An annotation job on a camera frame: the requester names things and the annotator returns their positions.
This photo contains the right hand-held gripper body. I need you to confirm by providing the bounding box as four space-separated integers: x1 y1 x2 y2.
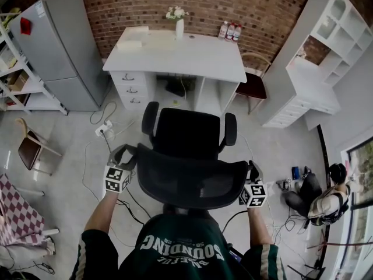
238 179 268 208

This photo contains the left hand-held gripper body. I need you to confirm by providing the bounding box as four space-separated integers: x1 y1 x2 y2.
104 159 132 194

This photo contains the black office chair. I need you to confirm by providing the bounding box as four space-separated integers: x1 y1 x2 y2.
136 101 249 216

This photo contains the person's left forearm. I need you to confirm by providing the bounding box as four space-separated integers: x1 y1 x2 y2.
83 190 120 236

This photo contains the person's right forearm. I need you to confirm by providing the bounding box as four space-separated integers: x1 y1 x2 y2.
247 205 275 246

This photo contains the wooden chair with brown seat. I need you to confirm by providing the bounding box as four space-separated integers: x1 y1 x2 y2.
15 117 64 177
234 52 272 116

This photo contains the white power strip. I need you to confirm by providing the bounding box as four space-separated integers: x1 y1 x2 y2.
94 120 114 138

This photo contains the spare grey gripper device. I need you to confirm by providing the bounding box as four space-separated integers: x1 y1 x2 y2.
276 178 294 191

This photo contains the black belt-worn device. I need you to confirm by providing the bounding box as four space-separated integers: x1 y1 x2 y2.
227 243 243 258

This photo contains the person's green printed shirt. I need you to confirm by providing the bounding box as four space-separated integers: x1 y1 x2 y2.
69 213 288 280

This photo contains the black metal chair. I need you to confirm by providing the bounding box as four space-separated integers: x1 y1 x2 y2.
287 258 327 280

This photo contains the red stick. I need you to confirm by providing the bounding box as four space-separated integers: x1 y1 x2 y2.
305 229 373 250

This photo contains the red checkered tablecloth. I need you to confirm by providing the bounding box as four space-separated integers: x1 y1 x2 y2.
0 173 49 247

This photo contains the black framed window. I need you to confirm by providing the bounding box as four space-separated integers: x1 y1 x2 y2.
339 138 373 280

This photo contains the white metal shelving rack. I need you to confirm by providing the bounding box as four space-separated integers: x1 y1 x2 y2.
0 7 69 116

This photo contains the white bookcase cabinet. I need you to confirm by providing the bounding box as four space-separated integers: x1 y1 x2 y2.
256 0 373 128

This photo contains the white desk with drawers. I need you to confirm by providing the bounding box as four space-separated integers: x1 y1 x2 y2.
102 26 248 113

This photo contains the grey refrigerator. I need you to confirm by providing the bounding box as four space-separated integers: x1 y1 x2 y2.
9 0 110 112

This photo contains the large white box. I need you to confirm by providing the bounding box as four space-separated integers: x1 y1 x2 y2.
124 26 150 42

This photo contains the brown cardboard box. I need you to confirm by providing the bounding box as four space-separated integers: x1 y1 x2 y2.
8 70 30 92

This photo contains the white vase with white flowers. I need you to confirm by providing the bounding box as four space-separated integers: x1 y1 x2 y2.
165 6 189 40

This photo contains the white and yellow appliance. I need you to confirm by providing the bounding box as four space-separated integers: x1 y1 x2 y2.
0 47 17 69

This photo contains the red tag on refrigerator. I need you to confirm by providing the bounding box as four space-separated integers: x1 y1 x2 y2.
19 16 33 36

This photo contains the white power cable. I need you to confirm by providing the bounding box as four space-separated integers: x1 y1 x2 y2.
110 118 138 137

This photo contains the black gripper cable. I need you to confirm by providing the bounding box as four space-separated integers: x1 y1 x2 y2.
221 210 248 235

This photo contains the white cable bundle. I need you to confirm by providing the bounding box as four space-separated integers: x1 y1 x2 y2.
263 197 307 262

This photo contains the grey looped cable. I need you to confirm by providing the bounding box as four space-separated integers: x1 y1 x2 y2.
89 100 117 125

